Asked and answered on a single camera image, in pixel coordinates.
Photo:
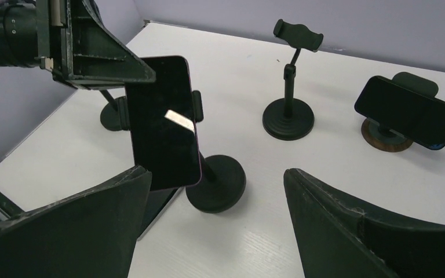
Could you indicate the purple cased phone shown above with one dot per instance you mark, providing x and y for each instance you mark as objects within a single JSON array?
[{"x": 162, "y": 126}]

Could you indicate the brown-base small phone stand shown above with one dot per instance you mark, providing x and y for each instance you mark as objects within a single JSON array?
[{"x": 388, "y": 107}]

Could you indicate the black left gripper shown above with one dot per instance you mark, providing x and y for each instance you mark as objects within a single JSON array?
[{"x": 32, "y": 34}]

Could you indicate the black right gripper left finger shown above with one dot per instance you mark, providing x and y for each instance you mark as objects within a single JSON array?
[{"x": 90, "y": 234}]

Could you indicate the black ball-joint phone stand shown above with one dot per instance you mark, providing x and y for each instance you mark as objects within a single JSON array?
[{"x": 221, "y": 187}]

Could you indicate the silver-edged black phone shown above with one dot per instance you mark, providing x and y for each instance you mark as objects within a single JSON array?
[{"x": 157, "y": 203}]

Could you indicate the black round-base phone stand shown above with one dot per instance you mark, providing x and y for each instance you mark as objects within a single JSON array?
[{"x": 289, "y": 118}]

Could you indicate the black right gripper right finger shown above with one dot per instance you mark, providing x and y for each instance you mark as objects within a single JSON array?
[{"x": 340, "y": 235}]

